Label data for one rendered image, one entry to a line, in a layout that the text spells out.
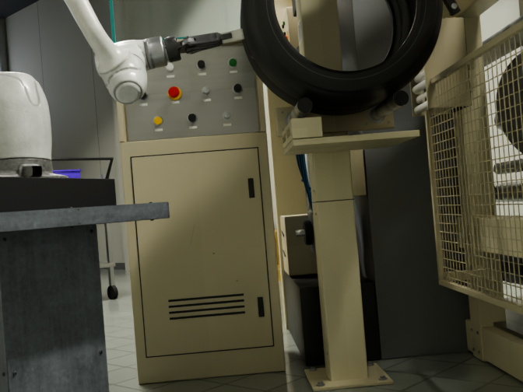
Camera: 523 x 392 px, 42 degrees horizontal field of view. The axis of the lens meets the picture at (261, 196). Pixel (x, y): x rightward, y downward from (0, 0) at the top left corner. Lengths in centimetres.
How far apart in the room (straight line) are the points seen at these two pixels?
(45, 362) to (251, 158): 124
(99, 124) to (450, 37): 670
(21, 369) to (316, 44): 142
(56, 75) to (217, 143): 713
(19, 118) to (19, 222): 32
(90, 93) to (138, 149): 632
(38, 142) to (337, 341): 123
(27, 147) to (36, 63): 840
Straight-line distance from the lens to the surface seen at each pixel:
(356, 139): 199
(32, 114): 170
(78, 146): 910
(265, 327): 260
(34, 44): 1014
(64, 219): 151
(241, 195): 256
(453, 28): 244
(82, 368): 170
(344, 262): 236
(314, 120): 198
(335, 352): 239
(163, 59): 208
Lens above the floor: 62
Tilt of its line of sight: 1 degrees up
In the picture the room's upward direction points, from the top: 5 degrees counter-clockwise
